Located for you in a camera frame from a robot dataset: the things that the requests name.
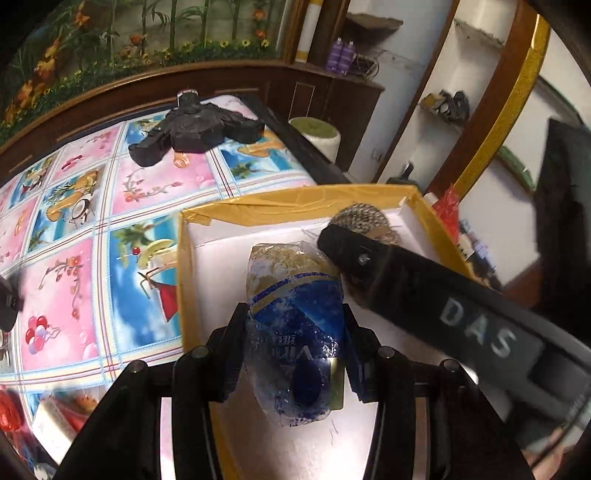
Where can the pink tissue pack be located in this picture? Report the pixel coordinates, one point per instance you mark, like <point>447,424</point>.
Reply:
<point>58,419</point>

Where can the brown knitted sock bundle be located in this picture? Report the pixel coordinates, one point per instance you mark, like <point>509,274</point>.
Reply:
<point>367,220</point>

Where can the artificial flower display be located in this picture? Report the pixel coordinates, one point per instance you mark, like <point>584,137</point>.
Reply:
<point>81,45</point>

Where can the dark green vase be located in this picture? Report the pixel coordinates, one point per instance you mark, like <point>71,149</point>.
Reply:
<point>404,178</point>

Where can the red bag on cabinet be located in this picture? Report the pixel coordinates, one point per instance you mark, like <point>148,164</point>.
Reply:
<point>447,209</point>

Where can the white green stool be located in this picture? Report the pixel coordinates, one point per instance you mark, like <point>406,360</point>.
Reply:
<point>321,134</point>

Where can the blue plastic pack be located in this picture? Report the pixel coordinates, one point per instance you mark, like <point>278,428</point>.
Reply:
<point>293,346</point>

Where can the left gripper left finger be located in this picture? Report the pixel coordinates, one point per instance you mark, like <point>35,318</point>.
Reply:
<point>227,347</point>

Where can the purple spray can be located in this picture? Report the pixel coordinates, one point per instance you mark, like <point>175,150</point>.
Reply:
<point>346,58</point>
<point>335,53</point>

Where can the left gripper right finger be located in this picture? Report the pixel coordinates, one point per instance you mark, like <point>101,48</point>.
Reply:
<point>360,347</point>

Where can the white box with yellow tape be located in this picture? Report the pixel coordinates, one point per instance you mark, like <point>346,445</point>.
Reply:
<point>214,244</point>

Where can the red plastic bag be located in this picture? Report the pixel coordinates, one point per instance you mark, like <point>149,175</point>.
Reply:
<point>10,412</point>

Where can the flowered vinyl tablecloth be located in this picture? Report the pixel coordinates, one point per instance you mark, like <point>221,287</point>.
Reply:
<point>90,238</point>

